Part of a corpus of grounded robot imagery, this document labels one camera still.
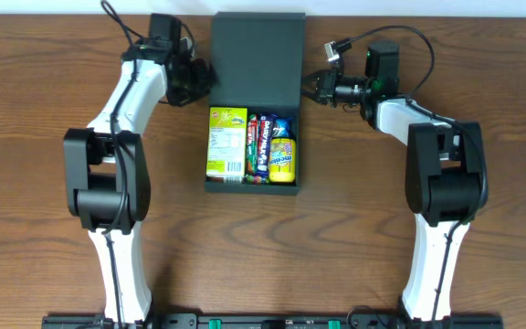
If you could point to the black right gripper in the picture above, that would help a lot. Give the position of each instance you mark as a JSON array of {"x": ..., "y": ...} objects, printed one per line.
[{"x": 325, "y": 87}]

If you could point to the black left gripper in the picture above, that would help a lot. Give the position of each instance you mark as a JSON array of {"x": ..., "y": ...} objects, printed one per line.
[{"x": 199, "y": 75}]

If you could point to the blue Oreo cookie pack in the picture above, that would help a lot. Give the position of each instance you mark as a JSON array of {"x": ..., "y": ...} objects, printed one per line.
[{"x": 282, "y": 128}]

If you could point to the purple Dairy Milk bar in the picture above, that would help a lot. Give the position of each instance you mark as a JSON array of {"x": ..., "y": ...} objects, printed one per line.
[{"x": 265, "y": 134}]

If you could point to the black box with lid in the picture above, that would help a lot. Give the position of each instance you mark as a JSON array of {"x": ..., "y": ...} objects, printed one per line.
[{"x": 258, "y": 60}]

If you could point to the green yellow snack box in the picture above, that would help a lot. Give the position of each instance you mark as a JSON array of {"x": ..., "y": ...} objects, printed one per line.
[{"x": 227, "y": 137}]

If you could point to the red KitKat bar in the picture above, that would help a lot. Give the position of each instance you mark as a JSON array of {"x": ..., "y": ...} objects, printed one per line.
[{"x": 252, "y": 144}]

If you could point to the yellow round candy tub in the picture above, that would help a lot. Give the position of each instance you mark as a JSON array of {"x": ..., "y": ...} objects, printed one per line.
[{"x": 282, "y": 161}]

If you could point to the colourful gummy candy bag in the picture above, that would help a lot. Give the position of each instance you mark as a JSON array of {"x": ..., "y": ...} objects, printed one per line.
[{"x": 256, "y": 180}]

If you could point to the brown white snack box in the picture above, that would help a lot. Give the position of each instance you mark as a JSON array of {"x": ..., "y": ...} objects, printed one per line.
[{"x": 233, "y": 179}]

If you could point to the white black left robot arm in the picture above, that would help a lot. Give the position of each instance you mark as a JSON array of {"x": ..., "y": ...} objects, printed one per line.
[{"x": 107, "y": 179}]

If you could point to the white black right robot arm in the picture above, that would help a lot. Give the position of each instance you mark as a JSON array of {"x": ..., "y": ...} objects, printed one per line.
[{"x": 446, "y": 179}]

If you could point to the black mounting rail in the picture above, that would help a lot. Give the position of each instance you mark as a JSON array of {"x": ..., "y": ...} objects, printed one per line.
[{"x": 354, "y": 321}]

